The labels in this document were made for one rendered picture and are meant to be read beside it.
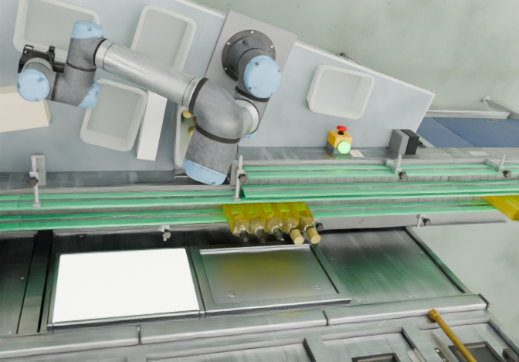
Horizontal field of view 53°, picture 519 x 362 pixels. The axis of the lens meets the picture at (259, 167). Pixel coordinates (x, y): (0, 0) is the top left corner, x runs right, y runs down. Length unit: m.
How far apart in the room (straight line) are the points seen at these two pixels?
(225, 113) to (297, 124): 0.78
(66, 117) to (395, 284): 1.25
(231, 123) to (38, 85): 0.48
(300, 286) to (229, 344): 0.34
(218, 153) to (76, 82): 0.41
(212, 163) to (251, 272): 0.59
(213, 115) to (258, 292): 0.67
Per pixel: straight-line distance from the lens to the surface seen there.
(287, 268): 1.80
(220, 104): 1.24
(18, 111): 1.79
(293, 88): 1.93
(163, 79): 1.28
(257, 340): 1.55
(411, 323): 1.76
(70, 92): 1.42
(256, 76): 1.61
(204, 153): 1.26
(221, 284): 1.69
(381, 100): 2.09
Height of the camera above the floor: 2.48
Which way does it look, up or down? 60 degrees down
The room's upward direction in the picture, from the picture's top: 149 degrees clockwise
